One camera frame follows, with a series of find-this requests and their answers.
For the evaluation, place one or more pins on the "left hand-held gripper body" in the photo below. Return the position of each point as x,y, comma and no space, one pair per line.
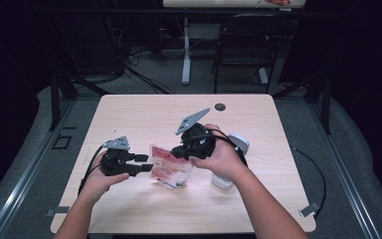
117,162

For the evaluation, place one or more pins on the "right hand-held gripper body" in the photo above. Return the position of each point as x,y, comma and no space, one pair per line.
199,142

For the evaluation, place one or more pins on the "clear red spouted pouch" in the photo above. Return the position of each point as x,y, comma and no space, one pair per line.
170,167

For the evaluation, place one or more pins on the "white measuring cup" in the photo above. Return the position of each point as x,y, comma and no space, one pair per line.
242,142

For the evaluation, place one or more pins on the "person's left hand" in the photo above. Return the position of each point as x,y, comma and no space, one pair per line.
97,182

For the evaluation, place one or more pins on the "person's right hand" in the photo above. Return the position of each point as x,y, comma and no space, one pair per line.
225,161

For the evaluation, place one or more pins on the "white desk leg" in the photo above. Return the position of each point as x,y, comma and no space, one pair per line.
186,56

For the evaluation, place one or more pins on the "black metal stand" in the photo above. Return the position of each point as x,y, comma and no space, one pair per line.
326,106
54,99

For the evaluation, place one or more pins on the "white desk foot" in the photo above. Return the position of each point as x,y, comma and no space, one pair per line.
263,76

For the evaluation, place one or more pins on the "black folding chair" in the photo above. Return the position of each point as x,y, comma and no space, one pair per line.
248,43

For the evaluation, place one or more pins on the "pale background desk top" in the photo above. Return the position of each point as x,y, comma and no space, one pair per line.
212,3

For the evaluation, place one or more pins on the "red thing on background desk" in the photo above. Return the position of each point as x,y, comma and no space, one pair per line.
278,2

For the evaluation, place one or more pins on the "aluminium floor rail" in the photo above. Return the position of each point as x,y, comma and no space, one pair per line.
348,186
23,179

